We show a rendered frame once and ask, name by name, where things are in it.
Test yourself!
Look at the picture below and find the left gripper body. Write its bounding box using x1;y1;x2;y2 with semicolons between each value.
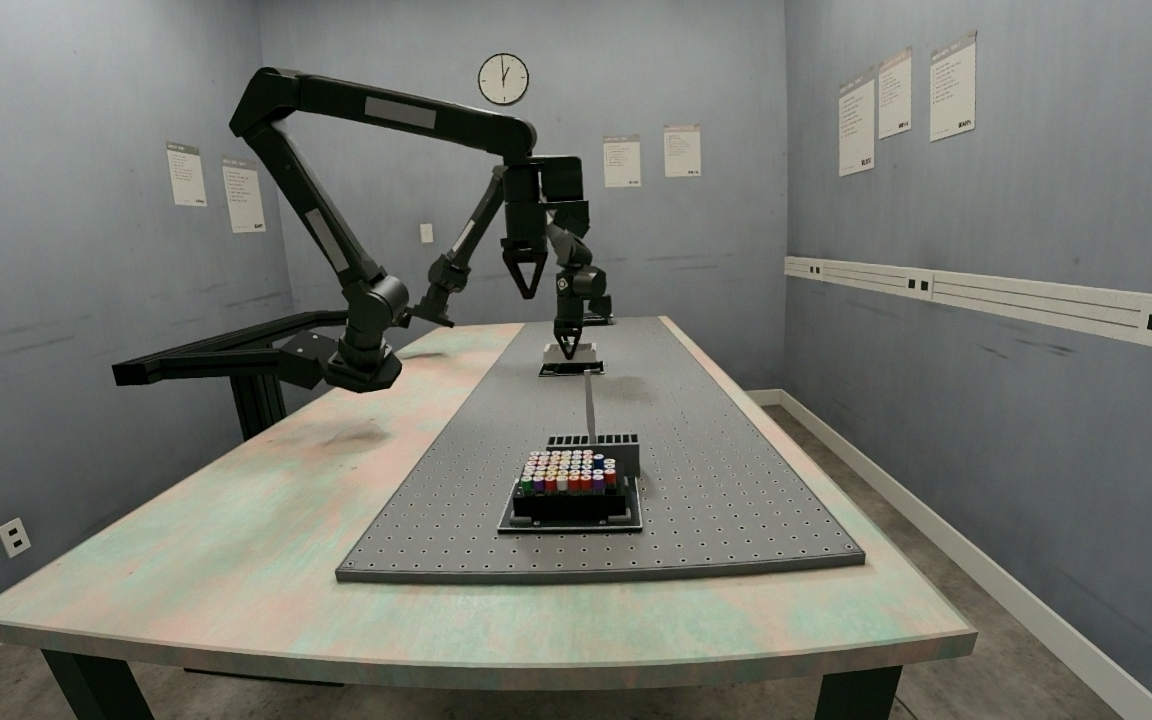
553;294;584;332

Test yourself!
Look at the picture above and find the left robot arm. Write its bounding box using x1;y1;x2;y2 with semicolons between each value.
414;165;612;320

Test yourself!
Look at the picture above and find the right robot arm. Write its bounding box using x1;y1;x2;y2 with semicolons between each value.
229;67;590;382

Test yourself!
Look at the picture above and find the black vial rack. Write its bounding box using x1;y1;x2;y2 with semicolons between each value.
513;462;626;520

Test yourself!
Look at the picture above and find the white tube carrier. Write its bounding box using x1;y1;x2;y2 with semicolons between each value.
543;343;596;363

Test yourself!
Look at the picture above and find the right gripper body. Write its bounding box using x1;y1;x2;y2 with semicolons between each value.
500;200;548;256

